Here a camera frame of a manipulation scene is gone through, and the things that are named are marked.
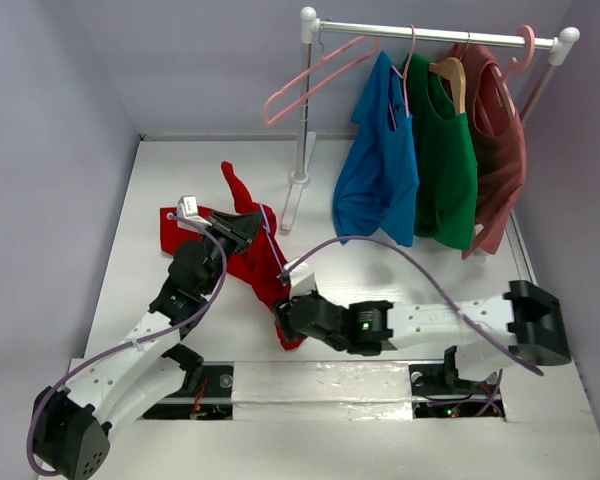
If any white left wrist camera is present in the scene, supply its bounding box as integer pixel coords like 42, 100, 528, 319
167, 195, 212, 231

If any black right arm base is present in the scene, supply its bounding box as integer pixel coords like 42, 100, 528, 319
409, 347, 505, 419

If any thin pink wire hanger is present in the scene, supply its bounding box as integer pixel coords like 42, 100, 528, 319
399, 24, 416, 117

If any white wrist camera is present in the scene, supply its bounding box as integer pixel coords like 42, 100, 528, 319
167, 195, 212, 231
278, 258, 317, 299

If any white and chrome clothes rack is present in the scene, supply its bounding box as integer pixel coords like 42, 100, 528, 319
262, 7, 581, 232

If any light blue wire hanger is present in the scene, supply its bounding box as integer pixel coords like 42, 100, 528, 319
258, 203, 285, 276

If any dusty red t-shirt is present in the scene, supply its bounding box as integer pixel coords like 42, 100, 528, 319
447, 43, 527, 259

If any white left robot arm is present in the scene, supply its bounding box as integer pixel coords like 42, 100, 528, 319
26, 212, 263, 479

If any blue t-shirt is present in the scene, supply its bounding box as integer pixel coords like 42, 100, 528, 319
332, 52, 419, 247

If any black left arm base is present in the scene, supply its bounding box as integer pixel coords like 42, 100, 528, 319
142, 345, 234, 421

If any wooden hanger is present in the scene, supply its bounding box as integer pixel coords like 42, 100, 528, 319
428, 57, 466, 115

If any thick pink plastic hanger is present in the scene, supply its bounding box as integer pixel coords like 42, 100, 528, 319
499, 24, 537, 84

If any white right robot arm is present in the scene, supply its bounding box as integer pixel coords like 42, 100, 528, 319
274, 281, 572, 392

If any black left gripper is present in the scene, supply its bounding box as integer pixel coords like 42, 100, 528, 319
198, 211, 262, 296

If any green t-shirt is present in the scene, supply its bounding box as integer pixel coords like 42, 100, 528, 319
407, 54, 478, 250

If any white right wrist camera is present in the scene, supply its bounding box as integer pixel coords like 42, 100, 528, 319
278, 258, 317, 299

